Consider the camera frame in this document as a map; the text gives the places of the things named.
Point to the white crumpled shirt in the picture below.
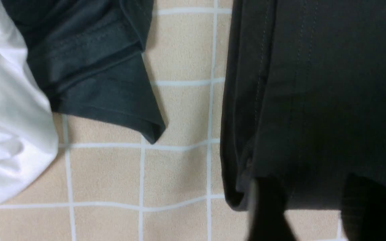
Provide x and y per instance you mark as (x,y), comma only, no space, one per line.
(28,138)

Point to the dark gray long-sleeve top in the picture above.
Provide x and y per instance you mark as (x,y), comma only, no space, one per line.
(304,98)

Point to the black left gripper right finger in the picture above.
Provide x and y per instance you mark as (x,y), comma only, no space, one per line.
(363,209)

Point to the dark teal crumpled shirt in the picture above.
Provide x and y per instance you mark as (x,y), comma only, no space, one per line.
(86,56)

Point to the beige grid-pattern table mat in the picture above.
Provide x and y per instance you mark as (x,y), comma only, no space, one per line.
(109,184)

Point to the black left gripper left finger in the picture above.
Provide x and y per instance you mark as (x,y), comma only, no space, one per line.
(266,207)

